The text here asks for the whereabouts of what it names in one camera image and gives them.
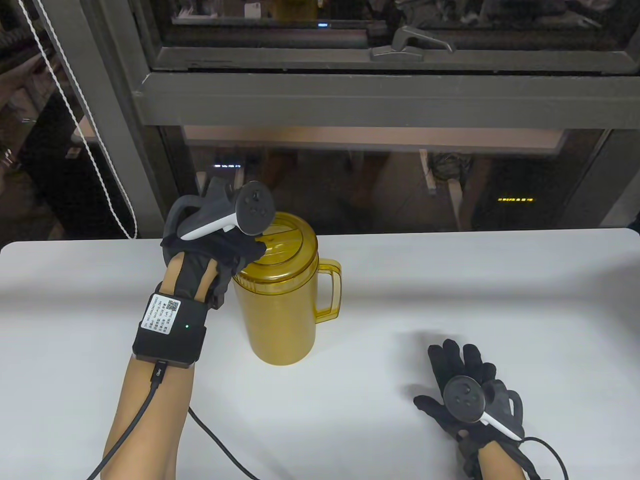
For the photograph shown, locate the person's left hand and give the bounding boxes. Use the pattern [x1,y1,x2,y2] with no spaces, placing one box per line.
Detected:
[160,232,268,309]

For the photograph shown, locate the person's right hand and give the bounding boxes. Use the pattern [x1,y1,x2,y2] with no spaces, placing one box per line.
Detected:
[413,338,526,452]

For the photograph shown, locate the yellow kettle lid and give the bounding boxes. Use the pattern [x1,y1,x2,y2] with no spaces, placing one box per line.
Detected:
[238,212,319,275]

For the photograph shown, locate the yellow water kettle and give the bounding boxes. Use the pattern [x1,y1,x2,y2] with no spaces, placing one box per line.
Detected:
[231,212,344,368]

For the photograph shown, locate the person's right forearm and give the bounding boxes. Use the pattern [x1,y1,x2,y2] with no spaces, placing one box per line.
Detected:
[474,442,532,480]

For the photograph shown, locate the person's left forearm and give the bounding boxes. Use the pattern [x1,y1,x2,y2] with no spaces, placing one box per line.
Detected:
[85,352,194,480]

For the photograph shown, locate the black left hand controller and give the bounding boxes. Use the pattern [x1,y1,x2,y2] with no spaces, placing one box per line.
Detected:
[164,176,276,242]

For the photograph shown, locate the black left wrist sensor box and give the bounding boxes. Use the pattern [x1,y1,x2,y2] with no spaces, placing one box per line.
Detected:
[132,282,209,370]

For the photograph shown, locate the white blind cord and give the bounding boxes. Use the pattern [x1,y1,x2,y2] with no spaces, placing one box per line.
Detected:
[15,0,139,240]

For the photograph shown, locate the black right glove cable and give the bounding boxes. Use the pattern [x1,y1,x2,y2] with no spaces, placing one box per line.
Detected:
[520,436,569,480]

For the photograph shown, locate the grey window frame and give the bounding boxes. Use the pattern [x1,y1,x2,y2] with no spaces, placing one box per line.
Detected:
[40,0,640,239]

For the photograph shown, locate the grey window handle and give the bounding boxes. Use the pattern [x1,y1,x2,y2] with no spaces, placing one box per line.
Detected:
[369,26,455,62]

